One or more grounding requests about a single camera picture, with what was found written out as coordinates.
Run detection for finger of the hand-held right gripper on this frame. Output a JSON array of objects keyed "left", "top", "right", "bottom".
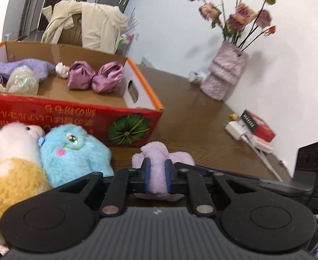
[{"left": 175, "top": 162, "right": 316, "bottom": 199}]

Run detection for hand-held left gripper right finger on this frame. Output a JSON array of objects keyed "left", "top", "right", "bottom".
[{"left": 164, "top": 159, "right": 260, "bottom": 218}]

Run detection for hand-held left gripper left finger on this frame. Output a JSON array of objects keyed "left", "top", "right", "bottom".
[{"left": 53, "top": 159, "right": 151, "bottom": 217}]

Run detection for lilac soft plush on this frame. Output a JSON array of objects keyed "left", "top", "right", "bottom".
[{"left": 131, "top": 141, "right": 196, "bottom": 202}]

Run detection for blue fluffy plush toy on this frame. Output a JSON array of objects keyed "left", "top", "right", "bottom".
[{"left": 39, "top": 124, "right": 115, "bottom": 189}]

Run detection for red cardboard box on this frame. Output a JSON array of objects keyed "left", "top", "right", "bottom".
[{"left": 0, "top": 41, "right": 165, "bottom": 148}]

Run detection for pink satin bow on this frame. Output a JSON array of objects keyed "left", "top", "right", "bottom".
[{"left": 67, "top": 61, "right": 125, "bottom": 94}]

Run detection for yellow white alpaca plush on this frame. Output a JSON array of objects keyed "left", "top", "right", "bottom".
[{"left": 0, "top": 122, "right": 52, "bottom": 247}]

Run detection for white scrunchie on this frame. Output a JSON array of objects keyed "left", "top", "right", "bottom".
[{"left": 55, "top": 62, "right": 70, "bottom": 79}]

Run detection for iridescent mesh ball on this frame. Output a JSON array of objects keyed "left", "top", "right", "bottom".
[{"left": 5, "top": 66, "right": 41, "bottom": 95}]

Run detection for purple knitted pouch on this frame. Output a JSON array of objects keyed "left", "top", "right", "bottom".
[{"left": 0, "top": 58, "right": 56, "bottom": 85}]

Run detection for white book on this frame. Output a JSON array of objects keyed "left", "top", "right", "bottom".
[{"left": 252, "top": 136, "right": 275, "bottom": 154}]

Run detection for red black box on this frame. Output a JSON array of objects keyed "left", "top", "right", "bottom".
[{"left": 240, "top": 109, "right": 277, "bottom": 142}]

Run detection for small white figurine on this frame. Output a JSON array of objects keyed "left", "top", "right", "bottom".
[{"left": 188, "top": 71, "right": 206, "bottom": 83}]

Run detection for pink textured vase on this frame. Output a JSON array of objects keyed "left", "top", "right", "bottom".
[{"left": 200, "top": 41, "right": 249, "bottom": 102}]

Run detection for colourful printed bag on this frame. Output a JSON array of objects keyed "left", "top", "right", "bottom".
[{"left": 118, "top": 13, "right": 139, "bottom": 53}]

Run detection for beige coat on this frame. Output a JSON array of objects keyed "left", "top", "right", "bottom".
[{"left": 41, "top": 0, "right": 130, "bottom": 55}]

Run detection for dried pink roses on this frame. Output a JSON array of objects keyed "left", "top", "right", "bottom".
[{"left": 186, "top": 0, "right": 287, "bottom": 52}]

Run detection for white charger cable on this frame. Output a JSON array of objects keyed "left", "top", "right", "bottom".
[{"left": 242, "top": 135, "right": 284, "bottom": 181}]

